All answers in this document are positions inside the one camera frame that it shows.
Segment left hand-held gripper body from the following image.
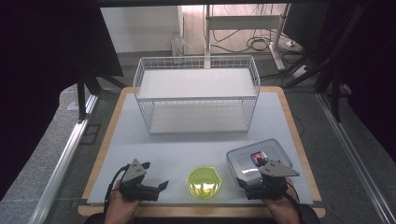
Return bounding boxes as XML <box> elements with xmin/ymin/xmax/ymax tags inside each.
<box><xmin>119</xmin><ymin>159</ymin><xmax>160</xmax><ymax>203</ymax></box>

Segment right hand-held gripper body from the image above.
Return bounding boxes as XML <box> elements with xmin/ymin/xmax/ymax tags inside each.
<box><xmin>245</xmin><ymin>160</ymin><xmax>301</xmax><ymax>201</ymax></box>

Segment clear plastic food container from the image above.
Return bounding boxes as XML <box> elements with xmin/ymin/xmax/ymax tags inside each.
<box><xmin>225</xmin><ymin>138</ymin><xmax>293</xmax><ymax>189</ymax></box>

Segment green plastic bowl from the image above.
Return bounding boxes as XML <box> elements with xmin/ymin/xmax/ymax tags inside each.
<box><xmin>186</xmin><ymin>166</ymin><xmax>222</xmax><ymax>200</ymax></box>

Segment white wire shelf rack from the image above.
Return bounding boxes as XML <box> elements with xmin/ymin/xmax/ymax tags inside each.
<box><xmin>133</xmin><ymin>55</ymin><xmax>262</xmax><ymax>135</ymax></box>

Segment person's left hand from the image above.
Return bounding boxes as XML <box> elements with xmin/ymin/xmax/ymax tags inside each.
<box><xmin>106</xmin><ymin>180</ymin><xmax>143</xmax><ymax>218</ymax></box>

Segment person's right hand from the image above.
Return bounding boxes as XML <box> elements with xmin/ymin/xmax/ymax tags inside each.
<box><xmin>262</xmin><ymin>177</ymin><xmax>302</xmax><ymax>219</ymax></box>

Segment light grey table mat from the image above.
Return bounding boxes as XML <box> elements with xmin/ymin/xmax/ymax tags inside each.
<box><xmin>87</xmin><ymin>91</ymin><xmax>314</xmax><ymax>206</ymax></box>

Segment black floor grate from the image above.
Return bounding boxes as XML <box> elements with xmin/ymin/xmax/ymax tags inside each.
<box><xmin>78</xmin><ymin>123</ymin><xmax>103</xmax><ymax>146</ymax></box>

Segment black metal stand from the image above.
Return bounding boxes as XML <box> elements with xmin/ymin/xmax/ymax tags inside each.
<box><xmin>76</xmin><ymin>63</ymin><xmax>127</xmax><ymax>123</ymax></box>
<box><xmin>313</xmin><ymin>62</ymin><xmax>351</xmax><ymax>123</ymax></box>

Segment white power strip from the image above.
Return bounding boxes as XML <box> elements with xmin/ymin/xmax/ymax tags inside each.
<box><xmin>291</xmin><ymin>64</ymin><xmax>310</xmax><ymax>79</ymax></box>

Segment clear spray bottle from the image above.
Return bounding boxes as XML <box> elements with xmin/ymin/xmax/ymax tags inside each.
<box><xmin>170</xmin><ymin>30</ymin><xmax>189</xmax><ymax>63</ymax></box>

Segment black curtain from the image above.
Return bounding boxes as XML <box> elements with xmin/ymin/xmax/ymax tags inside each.
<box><xmin>0</xmin><ymin>0</ymin><xmax>125</xmax><ymax>200</ymax></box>
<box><xmin>323</xmin><ymin>0</ymin><xmax>396</xmax><ymax>155</ymax></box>

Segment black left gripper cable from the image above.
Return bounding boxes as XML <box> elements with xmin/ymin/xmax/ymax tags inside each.
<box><xmin>103</xmin><ymin>163</ymin><xmax>131</xmax><ymax>218</ymax></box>

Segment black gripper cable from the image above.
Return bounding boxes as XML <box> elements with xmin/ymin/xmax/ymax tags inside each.
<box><xmin>279</xmin><ymin>181</ymin><xmax>304</xmax><ymax>224</ymax></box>
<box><xmin>103</xmin><ymin>163</ymin><xmax>131</xmax><ymax>218</ymax></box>

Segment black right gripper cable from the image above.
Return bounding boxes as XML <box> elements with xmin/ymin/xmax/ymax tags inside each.
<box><xmin>279</xmin><ymin>181</ymin><xmax>304</xmax><ymax>224</ymax></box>

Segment aluminium rail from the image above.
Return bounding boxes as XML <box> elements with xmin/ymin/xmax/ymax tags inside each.
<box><xmin>28</xmin><ymin>93</ymin><xmax>98</xmax><ymax>224</ymax></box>
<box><xmin>315</xmin><ymin>92</ymin><xmax>396</xmax><ymax>224</ymax></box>

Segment black floor cables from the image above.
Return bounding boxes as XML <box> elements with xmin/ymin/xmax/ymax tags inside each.
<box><xmin>210</xmin><ymin>28</ymin><xmax>273</xmax><ymax>54</ymax></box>

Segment white desk frame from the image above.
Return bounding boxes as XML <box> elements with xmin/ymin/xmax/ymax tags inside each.
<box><xmin>203</xmin><ymin>4</ymin><xmax>291</xmax><ymax>71</ymax></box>

